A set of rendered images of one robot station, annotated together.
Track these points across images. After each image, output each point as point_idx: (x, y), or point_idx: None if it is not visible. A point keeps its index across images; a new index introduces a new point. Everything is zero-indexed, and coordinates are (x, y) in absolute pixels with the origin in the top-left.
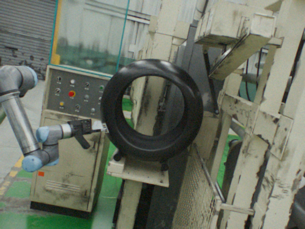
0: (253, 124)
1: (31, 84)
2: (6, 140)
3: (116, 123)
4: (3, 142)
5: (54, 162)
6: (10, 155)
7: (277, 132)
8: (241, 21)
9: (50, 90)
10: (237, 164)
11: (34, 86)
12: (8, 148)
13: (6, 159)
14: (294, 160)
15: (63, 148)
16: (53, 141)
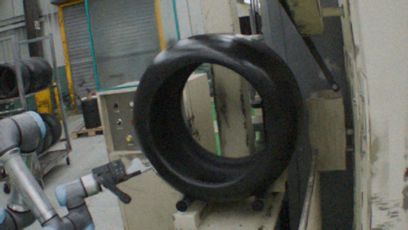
0: (357, 97)
1: (36, 133)
2: (114, 197)
3: (162, 156)
4: (111, 200)
5: (86, 229)
6: (118, 215)
7: (362, 108)
8: None
9: (110, 125)
10: (360, 173)
11: (42, 134)
12: (116, 207)
13: (114, 221)
14: (393, 153)
15: (149, 200)
16: (75, 201)
